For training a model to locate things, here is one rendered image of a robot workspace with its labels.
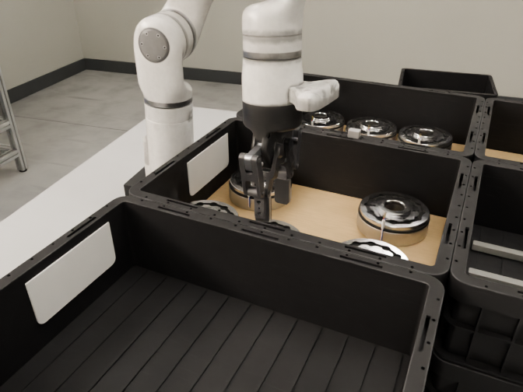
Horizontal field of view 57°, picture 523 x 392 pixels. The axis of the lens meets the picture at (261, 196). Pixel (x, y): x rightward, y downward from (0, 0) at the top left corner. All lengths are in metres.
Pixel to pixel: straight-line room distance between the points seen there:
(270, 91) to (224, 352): 0.30
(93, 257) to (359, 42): 3.36
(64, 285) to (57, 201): 0.56
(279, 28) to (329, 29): 3.27
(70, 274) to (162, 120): 0.43
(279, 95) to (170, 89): 0.37
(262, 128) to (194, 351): 0.27
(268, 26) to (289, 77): 0.06
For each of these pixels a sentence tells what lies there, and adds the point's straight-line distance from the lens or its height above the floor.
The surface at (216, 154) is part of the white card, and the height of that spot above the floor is 0.90.
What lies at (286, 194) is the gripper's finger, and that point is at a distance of 0.68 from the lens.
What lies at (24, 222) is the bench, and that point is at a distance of 1.09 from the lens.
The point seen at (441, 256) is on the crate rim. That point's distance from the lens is 0.55.
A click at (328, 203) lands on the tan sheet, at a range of 0.80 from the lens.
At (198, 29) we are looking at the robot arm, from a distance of 0.94.
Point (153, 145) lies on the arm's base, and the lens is 0.97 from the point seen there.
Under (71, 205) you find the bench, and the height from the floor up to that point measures 0.70.
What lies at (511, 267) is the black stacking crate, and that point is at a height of 0.83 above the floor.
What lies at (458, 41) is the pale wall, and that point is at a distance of 3.80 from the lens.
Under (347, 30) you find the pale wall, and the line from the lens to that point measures 3.81.
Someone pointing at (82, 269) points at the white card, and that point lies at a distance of 0.60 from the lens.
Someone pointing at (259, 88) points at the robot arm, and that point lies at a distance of 0.57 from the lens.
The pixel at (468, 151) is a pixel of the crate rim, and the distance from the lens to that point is 0.80.
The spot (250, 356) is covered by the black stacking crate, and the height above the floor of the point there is 0.83.
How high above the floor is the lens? 1.24
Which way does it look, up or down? 31 degrees down
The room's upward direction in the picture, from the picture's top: straight up
